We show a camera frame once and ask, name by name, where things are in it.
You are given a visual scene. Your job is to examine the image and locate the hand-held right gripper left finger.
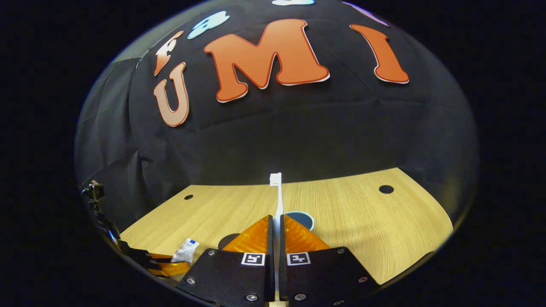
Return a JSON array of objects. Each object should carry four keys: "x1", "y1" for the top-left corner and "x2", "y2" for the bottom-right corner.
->
[{"x1": 177, "y1": 214, "x2": 275, "y2": 307}]

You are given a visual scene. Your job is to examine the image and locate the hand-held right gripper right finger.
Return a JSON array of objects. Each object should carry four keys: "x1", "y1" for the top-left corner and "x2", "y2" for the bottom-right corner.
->
[{"x1": 279, "y1": 214, "x2": 380, "y2": 307}]

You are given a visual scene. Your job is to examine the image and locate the white toothpaste tube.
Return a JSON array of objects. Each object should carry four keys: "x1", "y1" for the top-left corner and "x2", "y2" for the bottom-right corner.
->
[{"x1": 171, "y1": 238, "x2": 200, "y2": 265}]

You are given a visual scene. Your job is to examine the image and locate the pale cup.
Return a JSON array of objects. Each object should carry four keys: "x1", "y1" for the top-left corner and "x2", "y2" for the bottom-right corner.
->
[{"x1": 283, "y1": 211, "x2": 315, "y2": 233}]

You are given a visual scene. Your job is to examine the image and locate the dark round coaster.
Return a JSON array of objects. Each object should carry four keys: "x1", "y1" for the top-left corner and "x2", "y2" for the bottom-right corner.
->
[{"x1": 218, "y1": 233, "x2": 242, "y2": 251}]

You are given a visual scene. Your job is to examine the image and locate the white toothbrush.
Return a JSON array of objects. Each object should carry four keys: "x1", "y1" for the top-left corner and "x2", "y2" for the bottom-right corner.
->
[{"x1": 269, "y1": 172, "x2": 285, "y2": 307}]

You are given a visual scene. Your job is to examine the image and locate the black backdrop cloth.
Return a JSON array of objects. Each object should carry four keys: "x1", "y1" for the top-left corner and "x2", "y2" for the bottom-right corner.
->
[{"x1": 75, "y1": 0, "x2": 479, "y2": 233}]

